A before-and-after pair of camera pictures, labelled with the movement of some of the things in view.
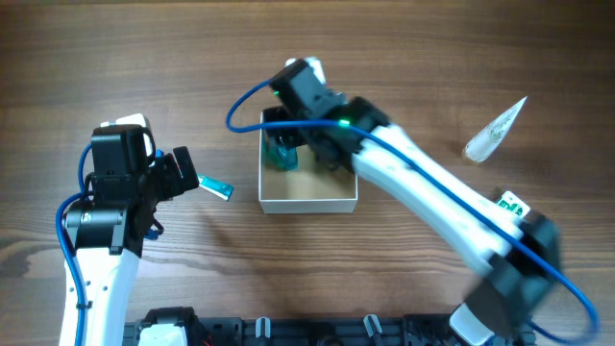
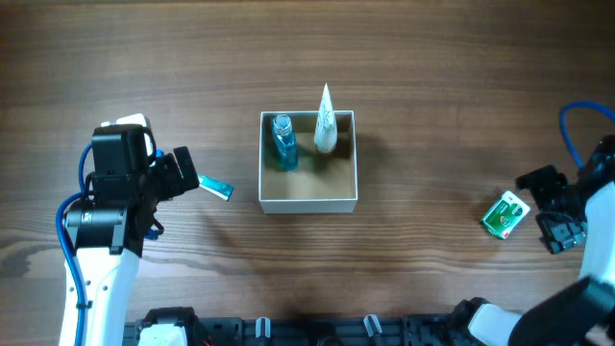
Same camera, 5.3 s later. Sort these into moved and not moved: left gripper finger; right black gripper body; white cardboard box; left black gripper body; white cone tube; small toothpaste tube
Moved: white cone tube; right black gripper body
Not moved: left black gripper body; small toothpaste tube; white cardboard box; left gripper finger
